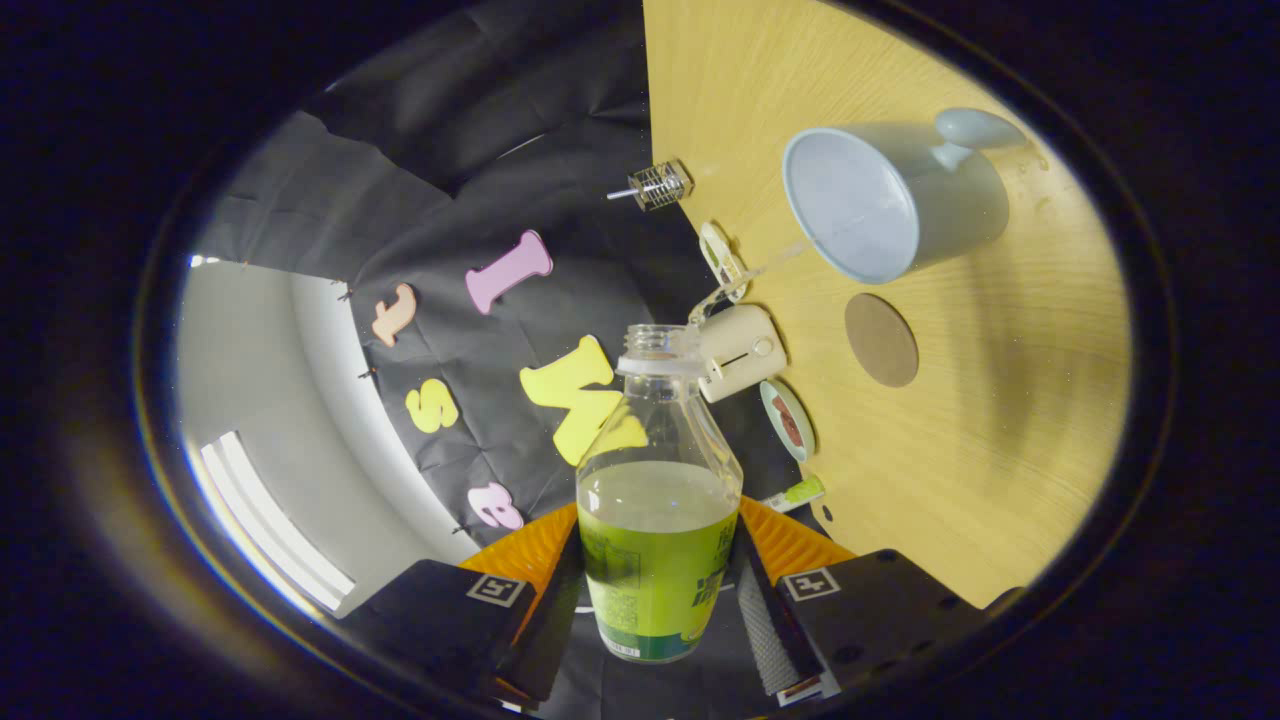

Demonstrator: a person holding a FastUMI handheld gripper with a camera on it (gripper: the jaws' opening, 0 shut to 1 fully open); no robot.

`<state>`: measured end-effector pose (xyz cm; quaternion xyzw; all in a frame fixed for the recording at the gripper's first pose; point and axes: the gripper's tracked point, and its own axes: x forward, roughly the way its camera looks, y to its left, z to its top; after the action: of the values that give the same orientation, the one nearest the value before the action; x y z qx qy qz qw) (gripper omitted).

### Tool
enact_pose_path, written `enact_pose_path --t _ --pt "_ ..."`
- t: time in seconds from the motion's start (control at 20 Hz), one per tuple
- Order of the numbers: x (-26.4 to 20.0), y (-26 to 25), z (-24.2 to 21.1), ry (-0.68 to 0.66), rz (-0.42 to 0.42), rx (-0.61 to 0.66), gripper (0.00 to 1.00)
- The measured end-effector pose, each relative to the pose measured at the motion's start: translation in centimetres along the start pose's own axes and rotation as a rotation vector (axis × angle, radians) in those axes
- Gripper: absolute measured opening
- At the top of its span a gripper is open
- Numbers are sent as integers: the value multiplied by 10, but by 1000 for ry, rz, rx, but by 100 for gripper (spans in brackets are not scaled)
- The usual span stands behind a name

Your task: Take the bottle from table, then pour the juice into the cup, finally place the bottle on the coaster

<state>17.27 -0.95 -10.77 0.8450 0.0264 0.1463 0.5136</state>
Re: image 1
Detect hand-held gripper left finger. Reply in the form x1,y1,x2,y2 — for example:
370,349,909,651
335,502,589,713

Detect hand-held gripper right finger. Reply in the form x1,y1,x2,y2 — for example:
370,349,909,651
728,495,1023,709

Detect green label juice bottle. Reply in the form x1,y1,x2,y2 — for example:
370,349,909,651
576,323,744,664

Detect round brown coaster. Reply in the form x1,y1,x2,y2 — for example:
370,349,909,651
844,292,920,389

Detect pale blue cup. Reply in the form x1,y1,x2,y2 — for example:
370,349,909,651
782,107,1029,286

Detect tall white green bottle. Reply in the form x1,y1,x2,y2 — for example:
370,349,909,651
762,476,827,513

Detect large ceiling light panel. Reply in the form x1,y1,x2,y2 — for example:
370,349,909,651
198,430,356,601

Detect wooden table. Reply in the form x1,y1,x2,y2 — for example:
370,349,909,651
641,0,1134,611

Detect pale green plate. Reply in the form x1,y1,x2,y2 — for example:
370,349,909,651
759,379,816,464

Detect white toaster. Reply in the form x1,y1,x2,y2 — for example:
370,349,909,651
695,305,788,404

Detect white divided snack tray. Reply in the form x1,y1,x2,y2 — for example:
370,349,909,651
697,220,749,301

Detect black backdrop cloth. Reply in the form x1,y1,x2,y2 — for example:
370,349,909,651
195,0,831,716

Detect wire mesh holder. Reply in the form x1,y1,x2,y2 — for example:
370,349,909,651
630,160,694,212

